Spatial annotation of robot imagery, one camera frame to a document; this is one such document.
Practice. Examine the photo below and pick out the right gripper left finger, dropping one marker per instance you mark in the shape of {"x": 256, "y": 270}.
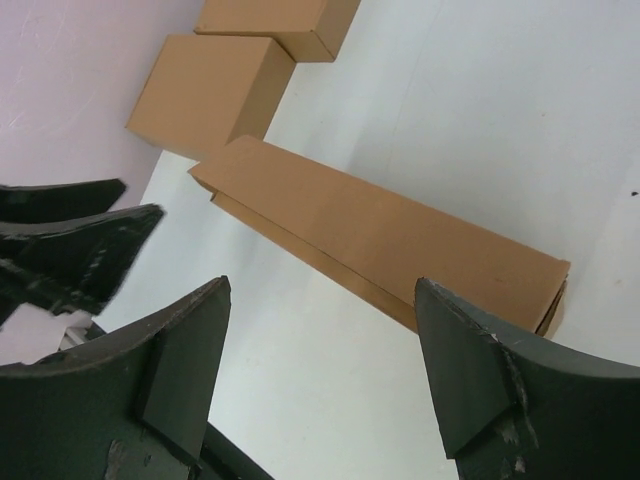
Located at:
{"x": 131, "y": 404}

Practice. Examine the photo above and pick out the cardboard box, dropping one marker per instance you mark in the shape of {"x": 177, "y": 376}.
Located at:
{"x": 376, "y": 243}
{"x": 205, "y": 91}
{"x": 310, "y": 31}

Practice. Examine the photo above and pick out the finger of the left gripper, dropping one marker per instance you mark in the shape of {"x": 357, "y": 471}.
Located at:
{"x": 72, "y": 265}
{"x": 56, "y": 203}

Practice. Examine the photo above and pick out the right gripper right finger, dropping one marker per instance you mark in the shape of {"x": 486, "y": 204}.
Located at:
{"x": 513, "y": 405}

